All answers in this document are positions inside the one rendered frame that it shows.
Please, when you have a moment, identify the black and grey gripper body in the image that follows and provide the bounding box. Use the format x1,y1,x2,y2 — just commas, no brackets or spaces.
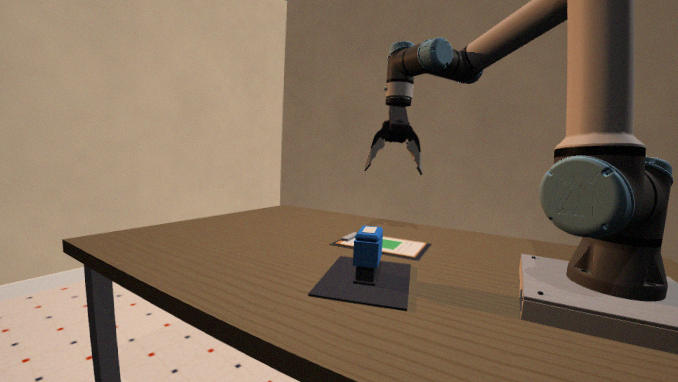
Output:
382,98,412,143

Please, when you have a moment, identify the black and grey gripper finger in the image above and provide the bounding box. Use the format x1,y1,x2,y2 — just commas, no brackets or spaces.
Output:
364,126,385,171
406,128,422,175

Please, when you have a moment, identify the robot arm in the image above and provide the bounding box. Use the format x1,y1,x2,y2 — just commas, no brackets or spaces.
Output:
384,0,673,301

